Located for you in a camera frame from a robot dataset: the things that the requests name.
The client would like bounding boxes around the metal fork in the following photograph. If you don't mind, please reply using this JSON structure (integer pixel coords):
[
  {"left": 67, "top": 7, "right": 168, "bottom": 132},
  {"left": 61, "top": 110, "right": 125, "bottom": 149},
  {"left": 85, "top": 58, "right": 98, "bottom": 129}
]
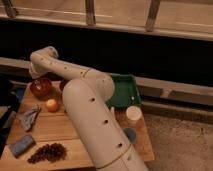
[{"left": 35, "top": 80, "right": 46, "bottom": 92}]

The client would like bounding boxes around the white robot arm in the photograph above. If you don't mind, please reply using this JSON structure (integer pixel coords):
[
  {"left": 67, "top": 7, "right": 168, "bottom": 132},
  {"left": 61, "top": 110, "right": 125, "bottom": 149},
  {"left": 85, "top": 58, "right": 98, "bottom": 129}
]
[{"left": 29, "top": 46, "right": 149, "bottom": 171}]

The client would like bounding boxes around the red bowl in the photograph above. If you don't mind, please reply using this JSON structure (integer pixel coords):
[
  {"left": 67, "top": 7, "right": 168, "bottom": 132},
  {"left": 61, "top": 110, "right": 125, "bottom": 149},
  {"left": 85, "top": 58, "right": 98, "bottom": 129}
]
[{"left": 30, "top": 78, "right": 52, "bottom": 98}]

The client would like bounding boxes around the purple bowl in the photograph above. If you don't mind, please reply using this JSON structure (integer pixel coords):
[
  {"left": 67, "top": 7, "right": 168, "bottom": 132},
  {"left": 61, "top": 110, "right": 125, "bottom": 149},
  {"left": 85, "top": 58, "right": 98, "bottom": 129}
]
[{"left": 59, "top": 79, "right": 69, "bottom": 92}]

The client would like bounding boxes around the orange fruit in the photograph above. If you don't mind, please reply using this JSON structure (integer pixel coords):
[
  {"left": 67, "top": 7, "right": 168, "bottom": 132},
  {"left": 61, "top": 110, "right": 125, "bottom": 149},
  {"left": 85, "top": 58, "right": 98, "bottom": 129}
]
[{"left": 45, "top": 99, "right": 59, "bottom": 113}]

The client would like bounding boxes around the grey crumpled cloth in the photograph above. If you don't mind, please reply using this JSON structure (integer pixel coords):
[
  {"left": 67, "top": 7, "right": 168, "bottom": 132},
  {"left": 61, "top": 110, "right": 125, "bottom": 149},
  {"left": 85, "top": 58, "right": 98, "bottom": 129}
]
[{"left": 18, "top": 105, "right": 41, "bottom": 132}]

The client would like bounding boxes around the blue sponge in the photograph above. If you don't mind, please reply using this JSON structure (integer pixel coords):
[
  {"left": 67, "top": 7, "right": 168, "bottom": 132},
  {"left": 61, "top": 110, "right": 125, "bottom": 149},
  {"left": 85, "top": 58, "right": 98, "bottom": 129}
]
[{"left": 9, "top": 134, "right": 35, "bottom": 158}]

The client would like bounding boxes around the bunch of dark grapes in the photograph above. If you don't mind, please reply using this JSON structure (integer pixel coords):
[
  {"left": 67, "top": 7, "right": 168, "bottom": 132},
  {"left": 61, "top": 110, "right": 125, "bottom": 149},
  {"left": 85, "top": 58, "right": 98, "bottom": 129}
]
[{"left": 27, "top": 143, "right": 66, "bottom": 164}]

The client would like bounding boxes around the green plastic tray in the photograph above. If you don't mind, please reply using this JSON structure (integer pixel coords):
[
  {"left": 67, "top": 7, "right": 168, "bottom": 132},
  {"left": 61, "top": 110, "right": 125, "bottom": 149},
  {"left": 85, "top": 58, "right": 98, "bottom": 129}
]
[{"left": 107, "top": 74, "right": 141, "bottom": 110}]

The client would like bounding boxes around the white plastic cup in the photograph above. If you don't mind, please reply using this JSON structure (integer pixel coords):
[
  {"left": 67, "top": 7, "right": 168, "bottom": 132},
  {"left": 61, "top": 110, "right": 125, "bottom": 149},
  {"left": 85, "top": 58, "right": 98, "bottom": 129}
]
[{"left": 126, "top": 106, "right": 142, "bottom": 124}]

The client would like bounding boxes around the blue plastic cup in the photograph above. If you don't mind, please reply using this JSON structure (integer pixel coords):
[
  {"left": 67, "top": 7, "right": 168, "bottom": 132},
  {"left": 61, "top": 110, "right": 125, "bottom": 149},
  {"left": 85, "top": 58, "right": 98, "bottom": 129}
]
[{"left": 123, "top": 128, "right": 137, "bottom": 144}]

